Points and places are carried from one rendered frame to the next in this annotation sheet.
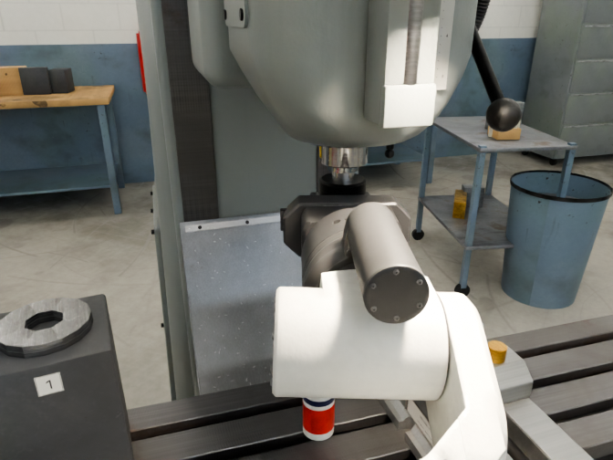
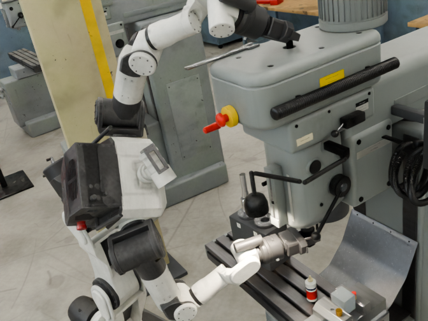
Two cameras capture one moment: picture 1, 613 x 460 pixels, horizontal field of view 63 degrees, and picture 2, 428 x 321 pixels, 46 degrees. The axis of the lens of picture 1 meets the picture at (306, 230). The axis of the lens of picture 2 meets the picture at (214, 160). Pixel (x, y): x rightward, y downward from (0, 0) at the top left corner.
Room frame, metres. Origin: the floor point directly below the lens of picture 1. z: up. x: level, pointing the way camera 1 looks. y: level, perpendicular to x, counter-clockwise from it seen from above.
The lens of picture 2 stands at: (-0.05, -1.34, 2.29)
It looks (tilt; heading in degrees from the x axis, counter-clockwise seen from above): 27 degrees down; 79
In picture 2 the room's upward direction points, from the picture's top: 11 degrees counter-clockwise
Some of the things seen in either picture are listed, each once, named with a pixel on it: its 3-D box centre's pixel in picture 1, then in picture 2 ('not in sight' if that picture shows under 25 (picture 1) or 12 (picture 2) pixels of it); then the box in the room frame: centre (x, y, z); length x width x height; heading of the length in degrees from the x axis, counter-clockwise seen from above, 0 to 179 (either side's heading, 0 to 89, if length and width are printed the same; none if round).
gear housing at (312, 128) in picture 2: not in sight; (307, 110); (0.52, -0.03, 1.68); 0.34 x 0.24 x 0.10; 16
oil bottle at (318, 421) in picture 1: (318, 395); (311, 287); (0.48, -0.02, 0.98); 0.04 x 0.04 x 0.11
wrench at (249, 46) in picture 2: not in sight; (221, 55); (0.30, 0.02, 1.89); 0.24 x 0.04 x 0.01; 18
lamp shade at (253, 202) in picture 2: not in sight; (255, 202); (0.29, -0.12, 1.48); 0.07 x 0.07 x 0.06
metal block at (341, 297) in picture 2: not in sight; (342, 300); (0.52, -0.18, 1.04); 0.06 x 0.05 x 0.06; 109
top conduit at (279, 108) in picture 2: not in sight; (337, 86); (0.56, -0.17, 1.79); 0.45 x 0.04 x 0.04; 16
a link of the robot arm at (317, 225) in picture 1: (351, 249); (283, 244); (0.39, -0.04, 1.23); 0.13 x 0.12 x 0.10; 91
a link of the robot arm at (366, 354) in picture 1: (358, 304); (251, 250); (0.28, -0.03, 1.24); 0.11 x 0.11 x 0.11; 1
